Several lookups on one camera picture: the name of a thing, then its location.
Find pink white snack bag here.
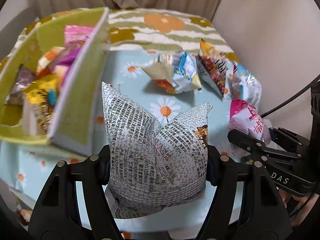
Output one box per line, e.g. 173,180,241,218
228,99,271,145

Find white grey text snack bag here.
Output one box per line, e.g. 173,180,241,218
101,83,212,219

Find white blue text snack bag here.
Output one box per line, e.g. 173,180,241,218
231,62,262,110

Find orange red chips bag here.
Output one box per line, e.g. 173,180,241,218
196,39,234,101

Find yellow black snack bag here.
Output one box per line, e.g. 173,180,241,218
23,74,59,133

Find magenta snack packet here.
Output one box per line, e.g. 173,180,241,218
55,48,80,66

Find orange white bread snack packet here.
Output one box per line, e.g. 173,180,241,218
35,46,65,79

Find maroon snack packet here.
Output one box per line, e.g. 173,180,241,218
4,64,35,105

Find pink white snack packet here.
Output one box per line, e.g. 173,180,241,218
64,25,94,48

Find person's right hand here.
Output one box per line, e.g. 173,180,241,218
278,189,318,227

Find green cardboard storage box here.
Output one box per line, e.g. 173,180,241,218
1,7,109,155

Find light blue daisy tablecloth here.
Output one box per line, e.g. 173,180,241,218
1,50,246,239

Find floral striped blanket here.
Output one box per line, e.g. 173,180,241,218
108,9,239,62

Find black cable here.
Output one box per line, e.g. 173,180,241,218
260,74,320,118

